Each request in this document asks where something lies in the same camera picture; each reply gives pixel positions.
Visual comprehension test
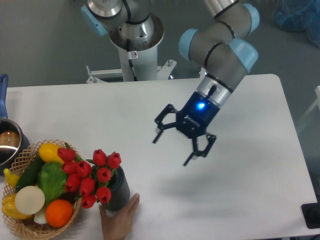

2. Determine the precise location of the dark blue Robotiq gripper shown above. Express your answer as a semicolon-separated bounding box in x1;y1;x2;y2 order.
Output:
152;90;221;167

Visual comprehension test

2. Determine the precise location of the dark grey ribbed vase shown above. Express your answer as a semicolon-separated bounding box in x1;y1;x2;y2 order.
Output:
103;166;131;212

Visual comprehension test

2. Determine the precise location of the red tulip bouquet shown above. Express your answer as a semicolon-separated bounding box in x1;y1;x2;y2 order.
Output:
57;143;122;209

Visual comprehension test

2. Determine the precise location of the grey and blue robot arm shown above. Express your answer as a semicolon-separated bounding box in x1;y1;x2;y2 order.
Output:
81;0;260;159

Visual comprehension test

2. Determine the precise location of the person's hand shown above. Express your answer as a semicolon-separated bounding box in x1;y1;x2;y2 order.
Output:
99;193;140;240

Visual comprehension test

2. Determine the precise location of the yellow squash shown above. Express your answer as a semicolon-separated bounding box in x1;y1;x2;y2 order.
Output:
38;142;64;164

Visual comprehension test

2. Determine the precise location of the green lettuce leaf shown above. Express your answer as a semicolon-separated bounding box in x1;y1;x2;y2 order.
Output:
37;161;67;207

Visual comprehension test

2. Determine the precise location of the black device at table edge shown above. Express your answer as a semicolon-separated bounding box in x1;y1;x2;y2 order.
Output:
301;202;320;229

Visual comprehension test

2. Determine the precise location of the orange fruit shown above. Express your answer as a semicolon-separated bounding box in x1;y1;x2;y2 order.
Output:
45;199;73;228

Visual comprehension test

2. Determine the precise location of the green cucumber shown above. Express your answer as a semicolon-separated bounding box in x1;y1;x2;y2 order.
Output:
15;155;45;192

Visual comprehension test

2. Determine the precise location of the white leek stalk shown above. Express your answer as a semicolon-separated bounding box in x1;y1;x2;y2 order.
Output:
33;207;48;225

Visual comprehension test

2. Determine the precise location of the white round radish slice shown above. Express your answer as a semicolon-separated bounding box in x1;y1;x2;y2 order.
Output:
14;185;45;215

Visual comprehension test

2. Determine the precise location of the yellow banana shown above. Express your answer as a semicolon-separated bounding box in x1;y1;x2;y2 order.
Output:
3;168;20;189

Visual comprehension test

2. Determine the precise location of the woven wicker basket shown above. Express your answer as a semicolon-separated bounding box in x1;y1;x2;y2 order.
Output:
2;139;81;240

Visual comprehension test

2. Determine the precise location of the yellow bell pepper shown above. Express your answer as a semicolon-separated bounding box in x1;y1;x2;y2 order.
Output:
1;194;33;220

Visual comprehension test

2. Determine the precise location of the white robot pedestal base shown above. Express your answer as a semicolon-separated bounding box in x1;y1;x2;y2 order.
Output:
86;13;177;83

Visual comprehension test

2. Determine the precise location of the blue handled saucepan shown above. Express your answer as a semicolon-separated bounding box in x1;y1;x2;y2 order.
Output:
0;73;30;176

